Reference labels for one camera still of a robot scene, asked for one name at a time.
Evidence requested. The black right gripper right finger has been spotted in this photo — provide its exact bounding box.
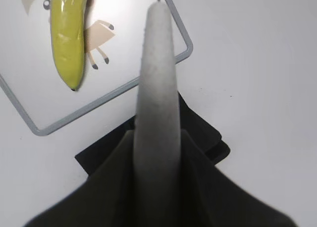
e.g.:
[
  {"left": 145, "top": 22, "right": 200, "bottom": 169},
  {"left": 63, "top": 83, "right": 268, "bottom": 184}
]
[{"left": 181, "top": 130, "right": 296, "bottom": 227}]

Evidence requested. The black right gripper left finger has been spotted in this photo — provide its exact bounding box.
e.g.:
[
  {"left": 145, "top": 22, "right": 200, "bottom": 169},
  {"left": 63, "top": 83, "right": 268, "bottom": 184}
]
[{"left": 26, "top": 130, "right": 136, "bottom": 227}]

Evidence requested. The white-handled kitchen knife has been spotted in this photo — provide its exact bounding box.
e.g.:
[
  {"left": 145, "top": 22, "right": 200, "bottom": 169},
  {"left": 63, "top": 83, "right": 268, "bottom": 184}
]
[{"left": 133, "top": 2, "right": 181, "bottom": 227}]

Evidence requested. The yellow plastic banana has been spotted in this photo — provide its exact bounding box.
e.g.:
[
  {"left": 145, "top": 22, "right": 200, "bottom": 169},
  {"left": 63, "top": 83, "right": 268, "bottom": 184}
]
[{"left": 50, "top": 0, "right": 87, "bottom": 91}]

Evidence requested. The black knife stand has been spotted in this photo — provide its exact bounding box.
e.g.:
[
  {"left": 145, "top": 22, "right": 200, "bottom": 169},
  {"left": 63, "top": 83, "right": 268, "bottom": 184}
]
[{"left": 75, "top": 94, "right": 230, "bottom": 175}]

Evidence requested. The grey-rimmed white cutting board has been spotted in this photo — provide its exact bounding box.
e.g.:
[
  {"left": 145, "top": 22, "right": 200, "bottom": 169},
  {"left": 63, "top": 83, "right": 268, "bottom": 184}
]
[{"left": 0, "top": 0, "right": 193, "bottom": 136}]

